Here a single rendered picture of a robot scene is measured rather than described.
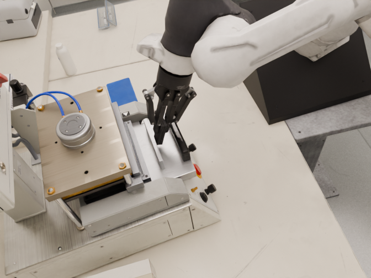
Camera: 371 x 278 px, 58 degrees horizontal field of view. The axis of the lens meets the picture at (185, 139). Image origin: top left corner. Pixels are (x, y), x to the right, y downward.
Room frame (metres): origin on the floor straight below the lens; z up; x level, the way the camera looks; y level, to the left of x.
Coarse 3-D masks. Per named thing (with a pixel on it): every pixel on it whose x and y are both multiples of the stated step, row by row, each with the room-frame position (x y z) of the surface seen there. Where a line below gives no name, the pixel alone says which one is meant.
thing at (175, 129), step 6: (174, 126) 0.57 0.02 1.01; (174, 132) 0.55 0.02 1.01; (180, 132) 0.55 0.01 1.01; (174, 138) 0.54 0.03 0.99; (180, 138) 0.53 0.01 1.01; (180, 144) 0.51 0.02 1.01; (186, 144) 0.51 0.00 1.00; (180, 150) 0.50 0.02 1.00; (186, 150) 0.49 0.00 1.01; (186, 156) 0.48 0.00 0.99
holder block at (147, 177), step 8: (136, 144) 0.54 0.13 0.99; (144, 160) 0.49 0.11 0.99; (144, 168) 0.46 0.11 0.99; (144, 176) 0.44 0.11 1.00; (120, 184) 0.43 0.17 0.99; (104, 192) 0.41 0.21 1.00; (112, 192) 0.41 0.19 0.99; (120, 192) 0.42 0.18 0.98; (88, 200) 0.40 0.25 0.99; (96, 200) 0.40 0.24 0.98
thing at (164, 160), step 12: (144, 120) 0.61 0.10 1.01; (144, 132) 0.60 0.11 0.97; (168, 132) 0.58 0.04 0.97; (144, 144) 0.56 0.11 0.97; (156, 144) 0.52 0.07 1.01; (168, 144) 0.55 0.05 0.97; (144, 156) 0.52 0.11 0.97; (156, 156) 0.51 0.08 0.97; (168, 156) 0.51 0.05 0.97; (180, 156) 0.50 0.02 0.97; (156, 168) 0.47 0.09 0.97; (168, 168) 0.47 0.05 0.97; (180, 168) 0.46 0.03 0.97; (192, 168) 0.46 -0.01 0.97; (84, 204) 0.41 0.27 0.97
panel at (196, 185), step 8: (192, 160) 0.61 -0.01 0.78; (200, 176) 0.55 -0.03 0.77; (184, 184) 0.44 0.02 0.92; (192, 184) 0.47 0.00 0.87; (200, 184) 0.50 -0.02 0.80; (192, 192) 0.43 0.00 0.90; (200, 192) 0.46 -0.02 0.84; (200, 200) 0.42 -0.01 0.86; (208, 200) 0.45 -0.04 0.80; (216, 208) 0.44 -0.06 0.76
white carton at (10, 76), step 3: (6, 75) 1.09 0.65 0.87; (9, 75) 1.08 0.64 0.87; (9, 78) 1.06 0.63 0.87; (12, 78) 1.07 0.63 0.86; (9, 81) 1.04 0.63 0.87; (6, 84) 1.03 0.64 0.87; (6, 87) 1.01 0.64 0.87; (9, 87) 1.01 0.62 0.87; (9, 90) 0.99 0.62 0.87; (12, 99) 0.96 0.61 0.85; (12, 102) 0.94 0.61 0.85; (12, 105) 0.93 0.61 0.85; (12, 108) 0.91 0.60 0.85; (12, 126) 0.87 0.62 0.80
